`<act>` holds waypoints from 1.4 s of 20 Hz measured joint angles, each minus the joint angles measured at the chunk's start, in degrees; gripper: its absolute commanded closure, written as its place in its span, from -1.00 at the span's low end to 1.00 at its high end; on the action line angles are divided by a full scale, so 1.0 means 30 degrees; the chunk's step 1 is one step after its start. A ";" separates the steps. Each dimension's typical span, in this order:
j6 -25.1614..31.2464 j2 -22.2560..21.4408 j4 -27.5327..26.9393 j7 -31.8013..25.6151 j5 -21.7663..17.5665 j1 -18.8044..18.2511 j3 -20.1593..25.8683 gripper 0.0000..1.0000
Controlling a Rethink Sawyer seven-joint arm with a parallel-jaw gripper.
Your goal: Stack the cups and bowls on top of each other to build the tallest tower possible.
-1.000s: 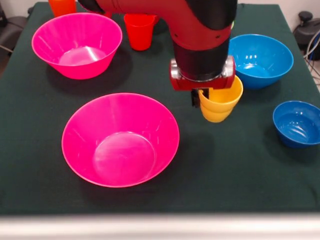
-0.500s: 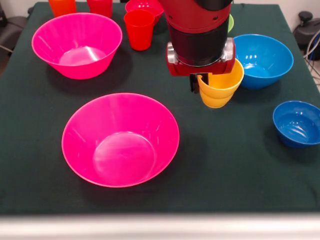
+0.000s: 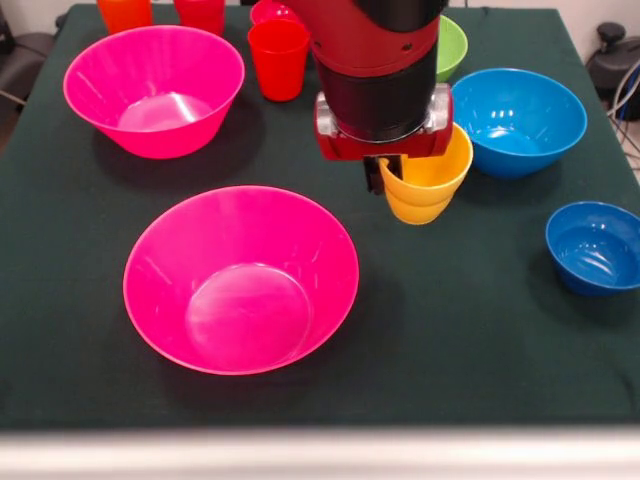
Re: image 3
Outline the large pink bowl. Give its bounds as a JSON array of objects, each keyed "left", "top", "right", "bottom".
[
  {"left": 122, "top": 185, "right": 361, "bottom": 377},
  {"left": 62, "top": 24, "right": 246, "bottom": 160}
]

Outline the yellow cup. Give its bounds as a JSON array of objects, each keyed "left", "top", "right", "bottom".
[{"left": 378, "top": 122, "right": 475, "bottom": 226}]

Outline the bundle of cables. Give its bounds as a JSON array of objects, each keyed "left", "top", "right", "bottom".
[{"left": 606, "top": 59, "right": 640, "bottom": 174}]

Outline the green bowl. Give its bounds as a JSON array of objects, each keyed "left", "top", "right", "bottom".
[{"left": 435, "top": 14, "right": 469, "bottom": 84}]

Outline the small dark blue bowl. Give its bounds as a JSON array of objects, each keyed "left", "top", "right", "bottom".
[{"left": 545, "top": 201, "right": 640, "bottom": 298}]

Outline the light blue bowl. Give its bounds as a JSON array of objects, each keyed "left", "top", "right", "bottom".
[{"left": 450, "top": 67, "right": 589, "bottom": 180}]

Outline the small pink bowl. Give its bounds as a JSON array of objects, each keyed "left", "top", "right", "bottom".
[{"left": 249, "top": 0, "right": 306, "bottom": 27}]

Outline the orange cup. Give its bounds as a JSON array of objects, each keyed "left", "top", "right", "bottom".
[{"left": 96, "top": 0, "right": 153, "bottom": 35}]

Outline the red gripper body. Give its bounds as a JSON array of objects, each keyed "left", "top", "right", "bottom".
[{"left": 313, "top": 83, "right": 455, "bottom": 162}]

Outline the red cup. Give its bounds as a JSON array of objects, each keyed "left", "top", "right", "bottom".
[
  {"left": 173, "top": 0, "right": 226, "bottom": 37},
  {"left": 247, "top": 18, "right": 312, "bottom": 103}
]

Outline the dark green table cloth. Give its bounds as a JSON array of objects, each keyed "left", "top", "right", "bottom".
[{"left": 0, "top": 3, "right": 640, "bottom": 431}]

